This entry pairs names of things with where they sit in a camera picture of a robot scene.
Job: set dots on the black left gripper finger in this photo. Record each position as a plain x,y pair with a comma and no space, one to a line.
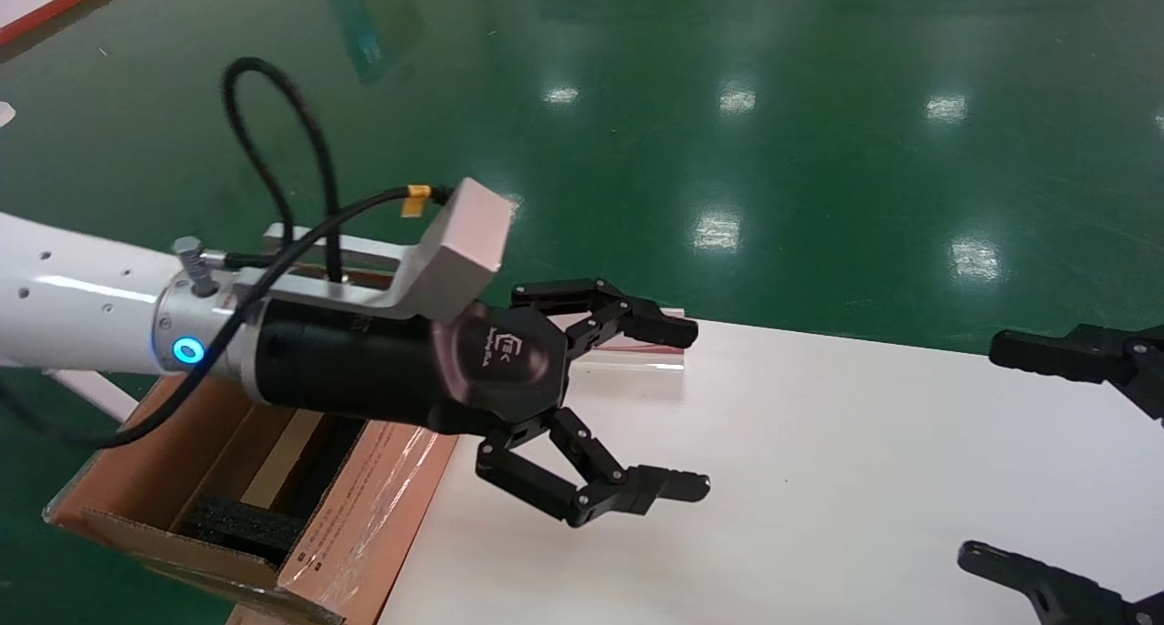
637,320

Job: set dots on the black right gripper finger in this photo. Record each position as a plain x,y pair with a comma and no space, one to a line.
1064,593
1100,357

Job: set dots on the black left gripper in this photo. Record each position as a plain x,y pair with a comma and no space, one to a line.
364,366

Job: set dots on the white and silver left arm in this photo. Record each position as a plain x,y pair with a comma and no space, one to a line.
73,307

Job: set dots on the large open cardboard box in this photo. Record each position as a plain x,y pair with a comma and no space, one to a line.
364,516

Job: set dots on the acrylic sign with red card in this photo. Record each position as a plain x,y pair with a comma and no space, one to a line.
655,359

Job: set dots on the black foam insert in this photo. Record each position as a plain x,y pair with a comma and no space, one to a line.
241,527

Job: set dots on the white pole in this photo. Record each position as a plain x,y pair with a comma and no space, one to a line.
91,393

